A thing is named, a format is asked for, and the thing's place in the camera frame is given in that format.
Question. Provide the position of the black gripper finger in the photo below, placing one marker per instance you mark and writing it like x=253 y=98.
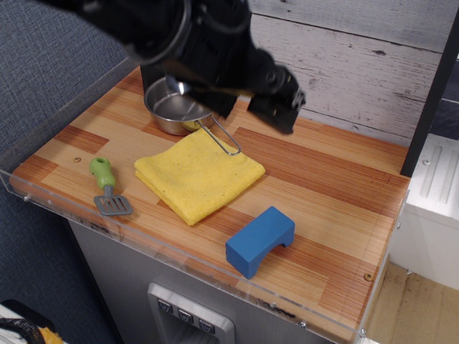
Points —
x=279 y=113
x=219 y=100

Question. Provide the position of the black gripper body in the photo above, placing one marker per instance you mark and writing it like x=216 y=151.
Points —
x=233 y=63

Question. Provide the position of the blue arch-shaped wooden block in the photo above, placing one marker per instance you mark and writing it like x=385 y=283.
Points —
x=247 y=248

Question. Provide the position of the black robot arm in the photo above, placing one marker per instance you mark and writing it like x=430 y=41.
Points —
x=154 y=31

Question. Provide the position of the yellow object at corner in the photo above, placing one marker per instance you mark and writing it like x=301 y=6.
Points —
x=50 y=337

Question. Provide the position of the folded yellow cloth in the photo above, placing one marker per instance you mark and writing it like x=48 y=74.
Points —
x=195 y=177

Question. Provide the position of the clear acrylic table guard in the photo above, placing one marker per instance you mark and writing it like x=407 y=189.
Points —
x=344 y=191

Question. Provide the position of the white ribbed appliance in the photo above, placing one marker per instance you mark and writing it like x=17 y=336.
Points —
x=425 y=240

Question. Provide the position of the grey cabinet with button panel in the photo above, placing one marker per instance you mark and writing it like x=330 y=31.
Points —
x=152 y=302

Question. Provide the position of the stainless steel pot with handle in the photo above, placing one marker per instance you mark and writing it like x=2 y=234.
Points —
x=178 y=115

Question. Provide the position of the black left vertical post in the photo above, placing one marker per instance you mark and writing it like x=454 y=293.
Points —
x=150 y=73

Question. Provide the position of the black vertical post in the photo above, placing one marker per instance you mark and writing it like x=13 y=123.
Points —
x=150 y=73
x=439 y=83

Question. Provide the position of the green-handled grey toy spatula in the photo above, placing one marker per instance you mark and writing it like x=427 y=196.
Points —
x=108 y=204

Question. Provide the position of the black right vertical post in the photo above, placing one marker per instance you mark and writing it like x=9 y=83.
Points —
x=439 y=83

